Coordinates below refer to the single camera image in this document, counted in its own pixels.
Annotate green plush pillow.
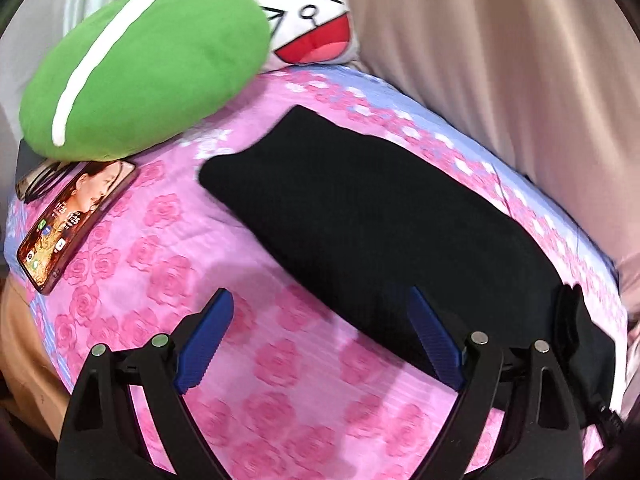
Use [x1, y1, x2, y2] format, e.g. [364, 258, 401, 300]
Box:
[19, 0, 271, 162]

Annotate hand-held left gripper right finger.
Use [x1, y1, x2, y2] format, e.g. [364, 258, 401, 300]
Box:
[406, 286, 586, 480]

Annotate black pants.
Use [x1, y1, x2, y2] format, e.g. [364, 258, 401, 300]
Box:
[198, 104, 617, 413]

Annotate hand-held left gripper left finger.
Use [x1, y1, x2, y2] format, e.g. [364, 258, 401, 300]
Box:
[55, 288, 235, 480]

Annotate smartphone with lit screen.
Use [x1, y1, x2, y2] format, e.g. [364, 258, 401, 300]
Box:
[17, 160, 138, 295]

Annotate beige curtain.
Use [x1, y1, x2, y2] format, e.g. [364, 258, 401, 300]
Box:
[340, 0, 640, 281]

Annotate pink rose print bedsheet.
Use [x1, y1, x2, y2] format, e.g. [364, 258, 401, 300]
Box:
[4, 62, 629, 480]

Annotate white cartoon face pillow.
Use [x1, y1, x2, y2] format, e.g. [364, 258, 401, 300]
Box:
[197, 0, 362, 72]

